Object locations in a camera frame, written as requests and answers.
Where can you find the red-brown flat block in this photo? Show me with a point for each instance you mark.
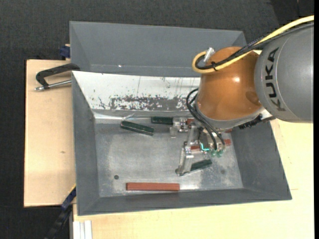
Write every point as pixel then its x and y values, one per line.
pixel 152 186
pixel 227 141
pixel 190 121

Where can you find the dark green flat block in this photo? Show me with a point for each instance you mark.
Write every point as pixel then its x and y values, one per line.
pixel 202 164
pixel 162 120
pixel 137 128

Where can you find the grey metal bin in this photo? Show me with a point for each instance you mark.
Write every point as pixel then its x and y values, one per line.
pixel 149 153

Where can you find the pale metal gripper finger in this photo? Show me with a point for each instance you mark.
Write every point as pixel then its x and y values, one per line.
pixel 181 126
pixel 186 159

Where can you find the pale wood board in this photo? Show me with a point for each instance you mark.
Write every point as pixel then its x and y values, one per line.
pixel 47 138

